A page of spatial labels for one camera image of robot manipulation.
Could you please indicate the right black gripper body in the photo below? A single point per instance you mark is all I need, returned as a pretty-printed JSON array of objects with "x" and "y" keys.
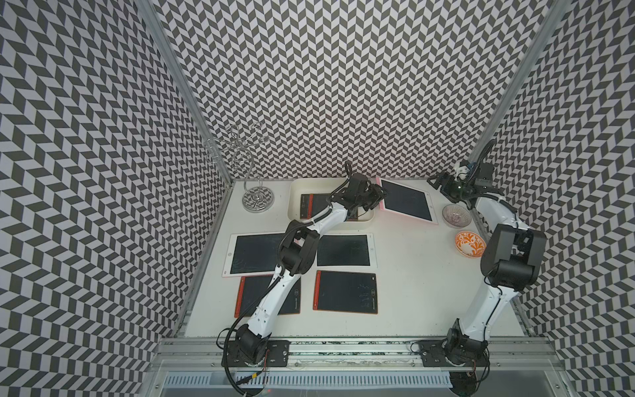
[{"x": 455, "y": 189}]

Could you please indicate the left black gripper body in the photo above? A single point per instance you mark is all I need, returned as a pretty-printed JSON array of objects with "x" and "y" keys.
[{"x": 370, "y": 197}]

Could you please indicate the white framed writing tablet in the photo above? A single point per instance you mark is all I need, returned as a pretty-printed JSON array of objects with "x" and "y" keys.
[{"x": 356, "y": 250}]

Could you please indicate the pink edged writing tablet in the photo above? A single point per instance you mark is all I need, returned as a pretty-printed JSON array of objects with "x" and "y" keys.
[{"x": 251, "y": 254}]

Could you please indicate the red framed writing tablet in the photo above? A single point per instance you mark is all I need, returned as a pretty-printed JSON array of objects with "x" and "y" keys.
[{"x": 251, "y": 287}]

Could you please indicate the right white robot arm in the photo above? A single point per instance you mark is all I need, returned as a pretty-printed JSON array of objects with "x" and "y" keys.
[{"x": 510, "y": 262}]

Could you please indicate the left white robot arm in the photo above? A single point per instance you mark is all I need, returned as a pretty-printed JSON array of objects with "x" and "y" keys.
[{"x": 295, "y": 256}]

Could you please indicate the cream storage box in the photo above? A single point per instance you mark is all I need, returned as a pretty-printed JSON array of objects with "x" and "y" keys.
[{"x": 324, "y": 186}]

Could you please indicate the clear glass bowl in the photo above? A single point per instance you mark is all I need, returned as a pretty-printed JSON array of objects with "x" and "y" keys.
[{"x": 456, "y": 216}]

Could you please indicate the orange patterned bowl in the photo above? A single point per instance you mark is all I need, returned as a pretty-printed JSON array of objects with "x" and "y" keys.
[{"x": 470, "y": 244}]

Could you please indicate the silver wire stand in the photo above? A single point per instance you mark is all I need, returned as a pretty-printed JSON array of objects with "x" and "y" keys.
[{"x": 243, "y": 143}]

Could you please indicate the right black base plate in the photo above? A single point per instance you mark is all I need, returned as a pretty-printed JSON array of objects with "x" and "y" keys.
[{"x": 431, "y": 353}]

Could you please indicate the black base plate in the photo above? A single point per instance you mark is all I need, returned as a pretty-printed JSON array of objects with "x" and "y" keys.
[
  {"x": 275, "y": 353},
  {"x": 431, "y": 353}
]

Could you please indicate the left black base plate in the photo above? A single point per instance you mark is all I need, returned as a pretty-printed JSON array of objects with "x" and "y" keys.
[{"x": 275, "y": 353}]

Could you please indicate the aluminium front rail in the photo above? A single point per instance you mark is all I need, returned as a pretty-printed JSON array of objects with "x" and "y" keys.
[{"x": 357, "y": 353}]

